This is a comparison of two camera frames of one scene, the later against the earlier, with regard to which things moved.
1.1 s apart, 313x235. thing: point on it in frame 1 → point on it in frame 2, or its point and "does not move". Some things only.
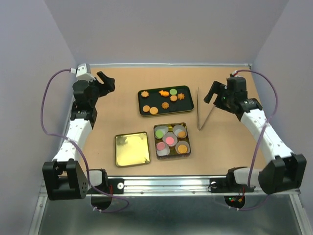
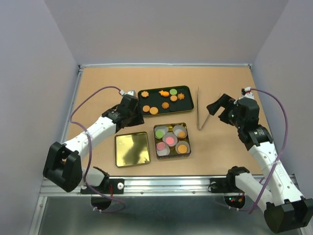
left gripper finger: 109,87 → 124,123
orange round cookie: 182,148 does not move
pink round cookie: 169,140 does not move
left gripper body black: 98,90 → 131,114
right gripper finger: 218,104 → 224,117
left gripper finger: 106,80 → 138,117
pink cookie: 161,146 does not move
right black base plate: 228,185 does not move
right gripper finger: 213,89 → 223,101
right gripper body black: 224,97 → 234,119
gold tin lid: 132,149 does not move
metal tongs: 198,119 does not move
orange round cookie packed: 181,134 does not move
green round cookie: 159,133 does not move
